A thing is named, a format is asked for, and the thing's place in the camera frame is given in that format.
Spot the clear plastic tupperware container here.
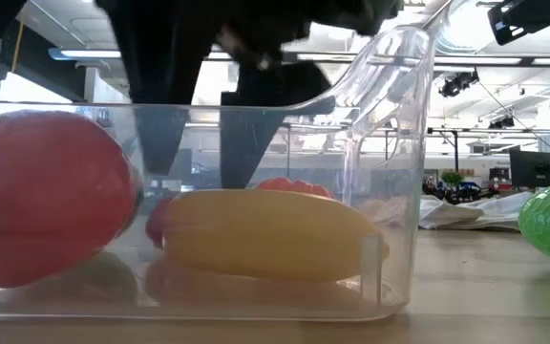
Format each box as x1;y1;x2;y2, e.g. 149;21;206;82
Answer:
0;24;437;322

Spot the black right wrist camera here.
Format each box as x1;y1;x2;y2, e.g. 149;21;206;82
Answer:
487;1;534;47

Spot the black computer monitor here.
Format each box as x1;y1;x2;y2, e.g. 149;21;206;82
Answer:
509;150;550;190

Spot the small red toy strawberry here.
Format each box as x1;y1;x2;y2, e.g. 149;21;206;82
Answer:
144;194;177;250

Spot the orange toy pumpkin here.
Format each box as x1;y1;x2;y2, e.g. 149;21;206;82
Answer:
255;177;336;200

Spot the black ceiling camera rig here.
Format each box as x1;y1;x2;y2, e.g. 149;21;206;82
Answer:
438;69;480;99

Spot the yellow toy banana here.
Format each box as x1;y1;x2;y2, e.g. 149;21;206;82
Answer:
161;188;391;283

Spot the red toy apple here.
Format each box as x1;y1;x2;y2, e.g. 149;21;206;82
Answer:
0;109;138;290

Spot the green background plant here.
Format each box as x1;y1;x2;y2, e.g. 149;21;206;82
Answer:
440;169;465;190

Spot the silver air duct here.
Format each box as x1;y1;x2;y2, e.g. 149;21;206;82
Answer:
420;0;496;56

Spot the white checked cloth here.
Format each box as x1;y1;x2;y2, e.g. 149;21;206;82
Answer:
417;190;537;234

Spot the long ceiling light bar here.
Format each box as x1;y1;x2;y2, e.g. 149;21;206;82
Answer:
48;46;527;67

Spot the black pole frame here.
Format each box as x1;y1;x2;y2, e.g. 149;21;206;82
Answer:
426;126;541;173

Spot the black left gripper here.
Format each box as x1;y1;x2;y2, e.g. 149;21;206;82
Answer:
95;0;403;189

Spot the green striped toy watermelon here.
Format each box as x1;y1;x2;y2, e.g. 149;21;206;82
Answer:
77;250;140;300

